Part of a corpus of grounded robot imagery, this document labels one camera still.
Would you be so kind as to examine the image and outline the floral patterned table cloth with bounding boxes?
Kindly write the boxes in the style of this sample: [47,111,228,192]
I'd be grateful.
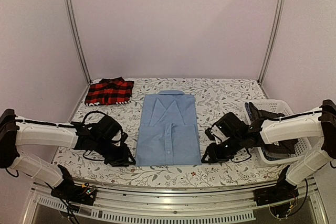
[53,78,282,188]

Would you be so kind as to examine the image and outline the blue checked shirt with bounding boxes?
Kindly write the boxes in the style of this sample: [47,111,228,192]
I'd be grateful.
[244,102,254,124]

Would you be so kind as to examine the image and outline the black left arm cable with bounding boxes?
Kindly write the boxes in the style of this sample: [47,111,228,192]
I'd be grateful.
[81,110,108,130]

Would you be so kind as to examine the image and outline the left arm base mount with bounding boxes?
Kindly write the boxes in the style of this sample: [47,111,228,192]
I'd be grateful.
[51,183,97,206]

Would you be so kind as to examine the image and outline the right aluminium frame post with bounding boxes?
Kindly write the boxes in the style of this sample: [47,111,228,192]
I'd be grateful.
[257,0,285,86]

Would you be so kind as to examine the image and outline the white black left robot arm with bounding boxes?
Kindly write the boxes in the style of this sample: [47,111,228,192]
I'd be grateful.
[1,109,135,200]

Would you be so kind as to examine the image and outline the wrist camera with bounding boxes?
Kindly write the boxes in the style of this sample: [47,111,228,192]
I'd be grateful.
[111,131,128,147]
[205,127,223,144]

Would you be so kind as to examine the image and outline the light blue long sleeve shirt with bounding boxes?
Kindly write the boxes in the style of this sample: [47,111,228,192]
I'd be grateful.
[135,90,201,166]

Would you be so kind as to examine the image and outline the aluminium frame post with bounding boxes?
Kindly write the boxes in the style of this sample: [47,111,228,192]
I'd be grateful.
[257,0,285,86]
[64,0,91,84]

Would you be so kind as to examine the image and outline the red black plaid shirt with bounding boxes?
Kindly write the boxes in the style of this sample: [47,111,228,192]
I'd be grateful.
[84,77,134,106]

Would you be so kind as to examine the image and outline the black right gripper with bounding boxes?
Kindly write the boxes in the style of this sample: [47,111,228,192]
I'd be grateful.
[201,134,243,164]

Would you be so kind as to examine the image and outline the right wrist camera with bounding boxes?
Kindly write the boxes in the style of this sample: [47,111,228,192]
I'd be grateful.
[205,127,223,144]

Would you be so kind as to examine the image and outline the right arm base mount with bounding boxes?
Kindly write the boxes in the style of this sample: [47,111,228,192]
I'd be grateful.
[253,182,299,206]

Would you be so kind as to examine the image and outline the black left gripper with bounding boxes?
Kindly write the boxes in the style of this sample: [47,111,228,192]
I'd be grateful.
[94,137,136,167]

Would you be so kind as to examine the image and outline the black striped shirt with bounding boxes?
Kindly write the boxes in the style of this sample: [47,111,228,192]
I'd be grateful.
[247,102,298,156]

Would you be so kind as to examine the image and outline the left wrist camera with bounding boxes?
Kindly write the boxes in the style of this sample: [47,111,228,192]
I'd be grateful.
[111,131,128,147]

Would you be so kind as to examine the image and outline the white plastic laundry basket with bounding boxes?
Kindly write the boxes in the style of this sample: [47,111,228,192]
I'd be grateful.
[241,99,311,167]

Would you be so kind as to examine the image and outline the left aluminium frame post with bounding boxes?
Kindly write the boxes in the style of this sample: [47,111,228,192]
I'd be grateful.
[64,0,91,84]

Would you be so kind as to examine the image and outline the aluminium front rail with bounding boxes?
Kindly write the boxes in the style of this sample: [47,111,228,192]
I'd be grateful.
[23,178,331,223]

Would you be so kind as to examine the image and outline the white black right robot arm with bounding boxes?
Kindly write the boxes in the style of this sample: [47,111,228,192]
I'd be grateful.
[201,99,335,201]

